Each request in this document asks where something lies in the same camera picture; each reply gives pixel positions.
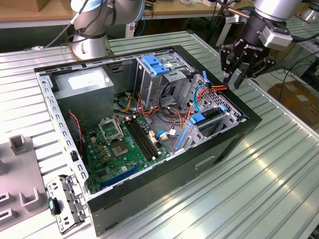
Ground black PC case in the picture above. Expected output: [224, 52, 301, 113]
[33, 44, 263, 237]

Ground blue expansion slot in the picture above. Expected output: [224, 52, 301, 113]
[101, 165, 138, 189]

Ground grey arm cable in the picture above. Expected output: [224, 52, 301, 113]
[23, 0, 87, 51]

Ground metal socket cover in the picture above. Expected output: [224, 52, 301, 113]
[98, 118, 125, 144]

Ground white plug blue wire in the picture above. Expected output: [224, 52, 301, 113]
[156, 129, 180, 141]

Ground grey metal disk bay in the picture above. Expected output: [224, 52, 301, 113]
[171, 104, 244, 154]

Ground black teal latch clip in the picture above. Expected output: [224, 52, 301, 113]
[48, 196, 62, 216]

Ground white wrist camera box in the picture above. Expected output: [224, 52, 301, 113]
[260, 24, 294, 52]

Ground grey optical drive cage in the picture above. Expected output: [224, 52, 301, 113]
[134, 51, 196, 110]

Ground hard disk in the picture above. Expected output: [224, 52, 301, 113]
[174, 104, 228, 152]

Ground blue data wire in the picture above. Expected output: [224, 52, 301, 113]
[192, 71, 209, 113]

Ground red black fan wire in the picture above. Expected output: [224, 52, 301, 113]
[67, 111, 85, 150]

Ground red yellow power wire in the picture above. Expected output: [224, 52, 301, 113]
[185, 83, 228, 125]

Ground grey power supply unit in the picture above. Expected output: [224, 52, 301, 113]
[51, 67, 115, 127]

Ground orange black wire bundle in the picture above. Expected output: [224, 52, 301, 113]
[113, 92, 186, 130]

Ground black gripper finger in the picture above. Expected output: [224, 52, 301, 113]
[233, 53, 277, 90]
[220, 39, 244, 86]

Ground green motherboard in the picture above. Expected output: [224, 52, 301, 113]
[82, 116, 172, 195]

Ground wooden desk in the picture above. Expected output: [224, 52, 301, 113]
[0, 0, 252, 29]

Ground blue plastic drive latch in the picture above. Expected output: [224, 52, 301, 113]
[141, 55, 171, 77]

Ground black RAM slot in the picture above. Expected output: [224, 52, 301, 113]
[124, 119, 153, 162]
[129, 119, 158, 162]
[132, 119, 160, 162]
[127, 119, 155, 162]

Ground grey parts rack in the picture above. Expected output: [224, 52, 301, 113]
[0, 134, 48, 225]

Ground metal slat side table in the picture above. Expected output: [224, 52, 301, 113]
[274, 16, 319, 73]

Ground cardboard box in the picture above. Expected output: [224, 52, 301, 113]
[268, 79, 319, 125]

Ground CPU socket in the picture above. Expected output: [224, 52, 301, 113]
[109, 140, 131, 159]

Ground grey slot cover bracket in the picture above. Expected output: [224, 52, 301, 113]
[46, 174, 90, 235]

